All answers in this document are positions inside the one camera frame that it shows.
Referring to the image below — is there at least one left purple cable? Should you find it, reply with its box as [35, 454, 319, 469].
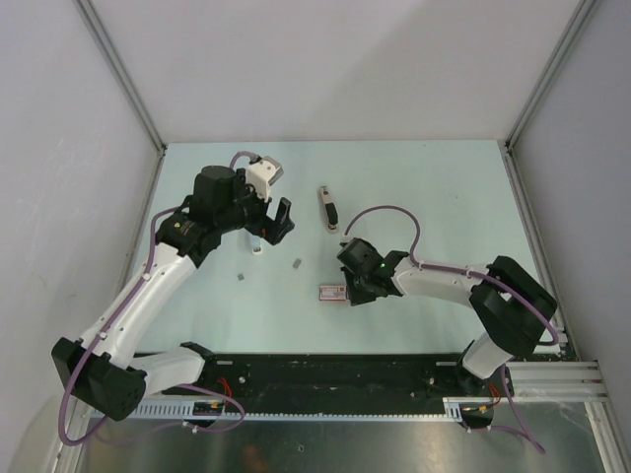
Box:
[56, 150, 246, 446]

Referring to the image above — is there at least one beige black stapler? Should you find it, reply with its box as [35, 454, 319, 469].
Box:
[318, 185, 339, 234]

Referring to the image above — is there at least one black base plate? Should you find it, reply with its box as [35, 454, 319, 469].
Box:
[147, 352, 514, 416]

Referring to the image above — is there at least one red staple box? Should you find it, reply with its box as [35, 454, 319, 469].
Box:
[318, 285, 349, 303]

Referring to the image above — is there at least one grey slotted cable duct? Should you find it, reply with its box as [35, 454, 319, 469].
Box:
[132, 396, 464, 423]

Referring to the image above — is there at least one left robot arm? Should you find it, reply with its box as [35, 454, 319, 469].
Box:
[51, 157, 294, 421]

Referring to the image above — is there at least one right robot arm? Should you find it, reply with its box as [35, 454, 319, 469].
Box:
[337, 238, 558, 395]

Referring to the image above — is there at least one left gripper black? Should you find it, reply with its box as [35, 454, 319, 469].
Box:
[217, 169, 294, 245]

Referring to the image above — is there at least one purple cable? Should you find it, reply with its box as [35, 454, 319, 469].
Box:
[343, 204, 561, 454]
[56, 150, 246, 446]

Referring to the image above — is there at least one aluminium frame rail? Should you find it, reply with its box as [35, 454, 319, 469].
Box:
[507, 362, 608, 403]

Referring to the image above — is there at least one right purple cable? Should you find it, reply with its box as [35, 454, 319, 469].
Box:
[343, 204, 561, 454]

